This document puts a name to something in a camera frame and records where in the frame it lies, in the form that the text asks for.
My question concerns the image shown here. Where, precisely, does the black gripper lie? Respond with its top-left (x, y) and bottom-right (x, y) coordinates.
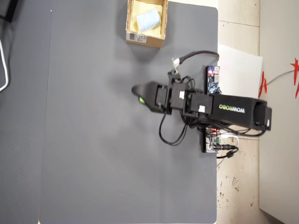
top-left (131, 80), bottom-right (188, 115)

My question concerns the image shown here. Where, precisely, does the light blue foam block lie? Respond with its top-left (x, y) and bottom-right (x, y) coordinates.
top-left (135, 8), bottom-right (162, 32)

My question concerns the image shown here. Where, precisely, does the open brown cardboard box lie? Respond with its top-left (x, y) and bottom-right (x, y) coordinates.
top-left (125, 0), bottom-right (169, 49)

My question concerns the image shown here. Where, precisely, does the pale yellow paper lining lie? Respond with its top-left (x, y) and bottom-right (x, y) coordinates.
top-left (129, 0), bottom-right (164, 38)

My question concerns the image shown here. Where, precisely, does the blue circuit board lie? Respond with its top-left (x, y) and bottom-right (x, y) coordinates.
top-left (205, 65), bottom-right (222, 95)

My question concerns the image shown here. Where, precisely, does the motor driver board green terminal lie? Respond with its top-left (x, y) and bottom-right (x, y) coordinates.
top-left (201, 127), bottom-right (221, 154)

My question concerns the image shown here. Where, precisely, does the black power plug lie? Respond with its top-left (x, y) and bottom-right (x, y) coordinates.
top-left (214, 143), bottom-right (240, 160)

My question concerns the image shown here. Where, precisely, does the white paper sheet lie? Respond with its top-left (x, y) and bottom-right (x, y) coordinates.
top-left (218, 44), bottom-right (264, 99)

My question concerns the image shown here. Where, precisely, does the white curved tube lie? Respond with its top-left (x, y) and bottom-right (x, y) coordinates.
top-left (0, 38), bottom-right (11, 92)

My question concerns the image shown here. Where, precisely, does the small wrist camera board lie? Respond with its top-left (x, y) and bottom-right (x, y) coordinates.
top-left (167, 69), bottom-right (182, 83)

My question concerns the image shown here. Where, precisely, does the thin black servo cable loop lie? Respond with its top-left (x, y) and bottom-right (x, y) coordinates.
top-left (158, 109), bottom-right (190, 147)

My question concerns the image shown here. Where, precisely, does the thick black camera cable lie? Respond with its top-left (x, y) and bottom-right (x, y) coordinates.
top-left (172, 50), bottom-right (221, 71)

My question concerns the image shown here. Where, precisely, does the white thin cable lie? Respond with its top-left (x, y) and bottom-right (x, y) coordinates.
top-left (221, 133), bottom-right (240, 146)

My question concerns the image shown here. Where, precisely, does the black arm wire bundle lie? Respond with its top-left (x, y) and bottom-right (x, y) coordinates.
top-left (198, 119), bottom-right (269, 137)

